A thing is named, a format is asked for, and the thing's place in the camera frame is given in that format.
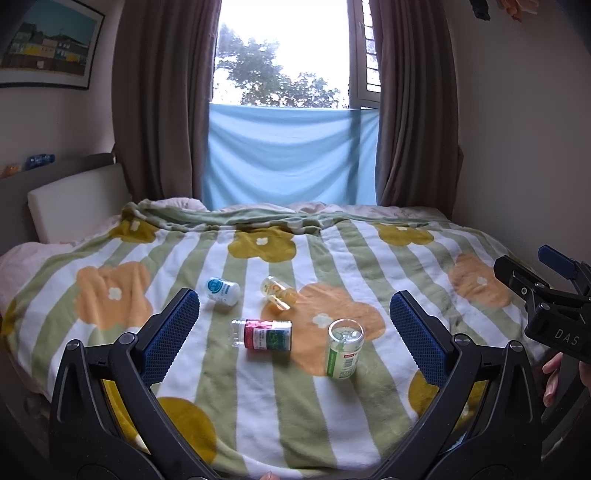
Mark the white headboard cushion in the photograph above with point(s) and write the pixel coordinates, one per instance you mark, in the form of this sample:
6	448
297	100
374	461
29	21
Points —
78	203

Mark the brown curtain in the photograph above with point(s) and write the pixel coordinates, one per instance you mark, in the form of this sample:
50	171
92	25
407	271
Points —
415	106
161	101

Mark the clear cup with red-green label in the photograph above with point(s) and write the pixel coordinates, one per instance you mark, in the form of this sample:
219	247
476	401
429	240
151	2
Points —
265	336

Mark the striped floral blanket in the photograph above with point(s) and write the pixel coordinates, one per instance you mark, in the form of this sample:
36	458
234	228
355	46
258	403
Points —
258	406

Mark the grey headboard shelf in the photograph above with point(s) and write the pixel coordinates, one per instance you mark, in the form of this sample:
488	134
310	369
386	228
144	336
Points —
18	194

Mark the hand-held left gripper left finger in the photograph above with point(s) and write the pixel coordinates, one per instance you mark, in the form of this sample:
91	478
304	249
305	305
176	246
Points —
170	338

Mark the framed wall picture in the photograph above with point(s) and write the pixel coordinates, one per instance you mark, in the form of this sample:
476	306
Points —
51	39

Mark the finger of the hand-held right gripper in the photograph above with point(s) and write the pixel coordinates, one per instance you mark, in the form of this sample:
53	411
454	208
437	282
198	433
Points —
515	277
549	257

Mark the white bottle with blue lid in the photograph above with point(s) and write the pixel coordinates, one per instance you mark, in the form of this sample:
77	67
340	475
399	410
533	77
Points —
223	290

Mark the light blue cloth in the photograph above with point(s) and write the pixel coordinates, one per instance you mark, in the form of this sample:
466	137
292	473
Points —
288	157

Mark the small orange object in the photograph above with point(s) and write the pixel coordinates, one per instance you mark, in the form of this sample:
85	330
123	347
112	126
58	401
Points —
10	170

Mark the person's right hand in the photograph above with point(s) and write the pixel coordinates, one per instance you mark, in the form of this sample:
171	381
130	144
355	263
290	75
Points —
551	381

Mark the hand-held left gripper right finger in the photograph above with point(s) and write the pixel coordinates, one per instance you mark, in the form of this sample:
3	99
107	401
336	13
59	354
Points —
419	342

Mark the clear cup with green label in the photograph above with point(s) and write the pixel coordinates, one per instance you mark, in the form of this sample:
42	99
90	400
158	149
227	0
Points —
344	350

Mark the black hanging object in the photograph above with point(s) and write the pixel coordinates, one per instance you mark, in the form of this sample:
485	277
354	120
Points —
480	8

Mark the peach hanging object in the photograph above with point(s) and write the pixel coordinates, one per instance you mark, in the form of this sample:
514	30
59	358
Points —
515	7

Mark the blue plastic bottle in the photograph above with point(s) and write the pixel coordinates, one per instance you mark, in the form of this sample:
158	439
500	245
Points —
40	159

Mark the window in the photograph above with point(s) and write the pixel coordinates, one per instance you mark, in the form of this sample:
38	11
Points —
286	50

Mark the small clear yellow cup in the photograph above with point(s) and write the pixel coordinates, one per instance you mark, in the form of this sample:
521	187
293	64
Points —
277	293

